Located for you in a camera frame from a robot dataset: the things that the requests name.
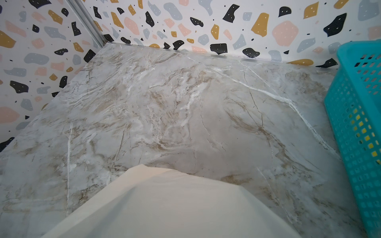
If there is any white plastic bag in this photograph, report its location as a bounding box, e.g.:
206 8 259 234
46 165 299 238

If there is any teal plastic basket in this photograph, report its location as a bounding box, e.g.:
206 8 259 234
324 40 381 238

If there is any yellow banana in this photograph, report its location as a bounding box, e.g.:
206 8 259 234
349 106 381 165

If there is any left aluminium corner post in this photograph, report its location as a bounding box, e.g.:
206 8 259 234
66 0 108 48

